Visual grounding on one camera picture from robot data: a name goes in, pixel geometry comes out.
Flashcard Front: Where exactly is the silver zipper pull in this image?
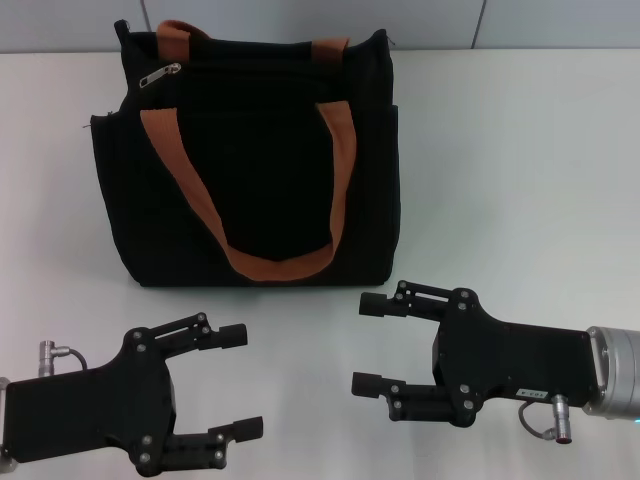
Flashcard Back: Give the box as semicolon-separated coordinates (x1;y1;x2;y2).
138;61;182;90

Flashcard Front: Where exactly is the left gripper cable with plug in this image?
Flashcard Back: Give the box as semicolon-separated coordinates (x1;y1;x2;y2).
38;339;90;377

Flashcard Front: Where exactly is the black bag with brown handles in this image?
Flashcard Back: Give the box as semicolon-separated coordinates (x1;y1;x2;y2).
81;18;404;289

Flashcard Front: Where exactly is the gripper cable with plug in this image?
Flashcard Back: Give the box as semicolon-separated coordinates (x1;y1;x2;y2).
38;339;90;377
517;393;574;445

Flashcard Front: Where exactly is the right gripper cable with plug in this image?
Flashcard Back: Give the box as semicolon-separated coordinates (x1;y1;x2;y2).
517;393;574;445

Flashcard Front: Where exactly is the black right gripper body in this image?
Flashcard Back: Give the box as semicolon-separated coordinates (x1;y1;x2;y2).
432;288;600;429

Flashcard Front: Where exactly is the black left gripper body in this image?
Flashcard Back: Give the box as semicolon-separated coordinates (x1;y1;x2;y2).
6;326;177;478

